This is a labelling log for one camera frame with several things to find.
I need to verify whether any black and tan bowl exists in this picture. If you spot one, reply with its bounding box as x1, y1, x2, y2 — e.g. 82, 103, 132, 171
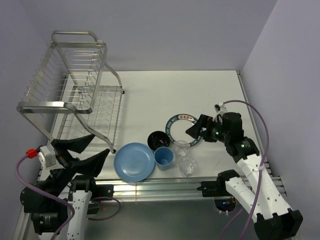
147, 131, 171, 151

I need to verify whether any blue plastic cup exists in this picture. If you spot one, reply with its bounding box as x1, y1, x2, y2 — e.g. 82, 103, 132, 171
154, 146, 174, 171

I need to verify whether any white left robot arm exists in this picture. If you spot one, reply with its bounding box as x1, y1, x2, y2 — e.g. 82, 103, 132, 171
20, 134, 110, 235

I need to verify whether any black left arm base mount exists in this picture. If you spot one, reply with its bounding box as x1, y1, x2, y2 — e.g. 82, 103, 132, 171
87, 184, 114, 215

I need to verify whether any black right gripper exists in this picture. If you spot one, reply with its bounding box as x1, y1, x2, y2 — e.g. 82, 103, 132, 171
184, 113, 229, 143

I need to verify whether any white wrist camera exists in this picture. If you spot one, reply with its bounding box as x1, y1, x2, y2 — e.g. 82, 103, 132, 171
214, 102, 228, 117
38, 144, 57, 170

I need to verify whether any blue plastic plate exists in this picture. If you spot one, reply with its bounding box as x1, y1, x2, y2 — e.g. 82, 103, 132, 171
113, 142, 155, 183

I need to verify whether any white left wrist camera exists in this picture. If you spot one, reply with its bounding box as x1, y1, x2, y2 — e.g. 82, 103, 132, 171
38, 144, 57, 170

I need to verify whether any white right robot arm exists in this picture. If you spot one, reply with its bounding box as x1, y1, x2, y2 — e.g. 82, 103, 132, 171
185, 112, 303, 240

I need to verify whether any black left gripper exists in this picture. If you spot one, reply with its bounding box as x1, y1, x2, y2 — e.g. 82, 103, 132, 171
45, 133, 109, 200

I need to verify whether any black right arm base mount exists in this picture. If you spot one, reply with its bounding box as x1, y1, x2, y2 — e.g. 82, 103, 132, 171
196, 180, 233, 198

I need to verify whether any white plate with dark rim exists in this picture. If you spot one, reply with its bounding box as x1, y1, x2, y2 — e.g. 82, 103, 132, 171
165, 113, 201, 147

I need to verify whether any steel two-tier dish rack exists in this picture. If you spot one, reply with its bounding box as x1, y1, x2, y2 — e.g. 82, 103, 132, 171
17, 30, 124, 153

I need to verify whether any clear glass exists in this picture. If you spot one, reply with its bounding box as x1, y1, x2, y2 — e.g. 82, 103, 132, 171
178, 156, 197, 177
173, 140, 190, 158

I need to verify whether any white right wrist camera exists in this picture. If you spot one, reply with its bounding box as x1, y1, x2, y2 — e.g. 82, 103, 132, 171
214, 102, 228, 117

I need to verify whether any aluminium front rail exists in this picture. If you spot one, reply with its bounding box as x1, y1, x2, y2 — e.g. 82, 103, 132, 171
37, 159, 287, 203

